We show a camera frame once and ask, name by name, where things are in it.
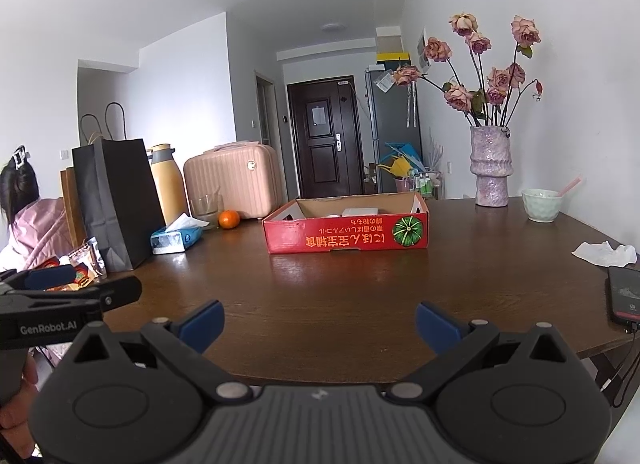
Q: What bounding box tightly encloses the wall picture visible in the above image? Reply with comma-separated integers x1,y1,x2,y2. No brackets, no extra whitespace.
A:
416,26,432,70

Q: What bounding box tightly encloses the wooden side door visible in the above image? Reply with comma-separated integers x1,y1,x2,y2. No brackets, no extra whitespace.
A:
255,71,278,147

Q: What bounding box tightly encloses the clear drinking glass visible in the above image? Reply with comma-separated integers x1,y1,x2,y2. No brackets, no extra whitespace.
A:
190,193,224,230

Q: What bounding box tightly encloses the person's left hand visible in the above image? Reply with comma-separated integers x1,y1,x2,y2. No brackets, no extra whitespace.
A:
0,358,41,445

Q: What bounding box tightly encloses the wire storage rack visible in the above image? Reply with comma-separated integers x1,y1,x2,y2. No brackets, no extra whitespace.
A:
407,169,445,200

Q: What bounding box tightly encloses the red snack packet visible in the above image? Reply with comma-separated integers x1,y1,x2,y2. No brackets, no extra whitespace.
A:
37,255,98,291

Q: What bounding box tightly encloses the black smartphone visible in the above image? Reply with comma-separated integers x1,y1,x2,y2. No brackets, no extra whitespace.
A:
607,265,640,327

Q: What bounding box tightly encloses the pink textured vase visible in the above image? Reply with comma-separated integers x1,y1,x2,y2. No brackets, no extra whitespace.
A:
469,125,514,207

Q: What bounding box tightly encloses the yellow thermos flask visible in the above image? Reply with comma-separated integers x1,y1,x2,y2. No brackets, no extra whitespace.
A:
148,144,183,225

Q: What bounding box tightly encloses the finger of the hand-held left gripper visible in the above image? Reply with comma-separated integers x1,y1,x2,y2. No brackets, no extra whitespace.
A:
0,276,143,316
0,264,77,291

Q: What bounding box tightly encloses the red cardboard box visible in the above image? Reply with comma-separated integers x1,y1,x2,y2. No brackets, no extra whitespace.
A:
262,192,430,255

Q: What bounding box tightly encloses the pale green bowl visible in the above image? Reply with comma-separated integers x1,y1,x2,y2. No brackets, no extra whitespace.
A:
521,188,564,223

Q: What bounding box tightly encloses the crumpled white tissue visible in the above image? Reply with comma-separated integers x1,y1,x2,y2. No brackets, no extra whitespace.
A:
571,240,638,267

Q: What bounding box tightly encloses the black paper bag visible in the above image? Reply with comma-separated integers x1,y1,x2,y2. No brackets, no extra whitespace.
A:
71,102,167,272

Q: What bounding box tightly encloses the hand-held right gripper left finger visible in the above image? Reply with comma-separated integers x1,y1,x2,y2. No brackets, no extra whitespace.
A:
60,300,256,405

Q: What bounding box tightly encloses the blue tissue pack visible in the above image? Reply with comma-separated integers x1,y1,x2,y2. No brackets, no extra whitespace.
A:
150,214,211,255

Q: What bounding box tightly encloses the brown paper bag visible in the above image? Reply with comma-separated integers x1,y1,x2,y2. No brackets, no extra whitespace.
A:
60,166,88,250

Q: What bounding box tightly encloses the pink hard-shell suitcase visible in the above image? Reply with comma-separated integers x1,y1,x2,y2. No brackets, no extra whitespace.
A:
183,142,279,221

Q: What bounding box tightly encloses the dark brown entrance door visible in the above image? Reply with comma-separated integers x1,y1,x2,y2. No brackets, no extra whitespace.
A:
286,76,366,199

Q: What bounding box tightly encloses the grey refrigerator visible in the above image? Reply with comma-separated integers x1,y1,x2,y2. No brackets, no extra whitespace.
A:
364,65,423,180

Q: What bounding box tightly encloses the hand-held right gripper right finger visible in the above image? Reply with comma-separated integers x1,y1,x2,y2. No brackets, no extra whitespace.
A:
385,301,583,405

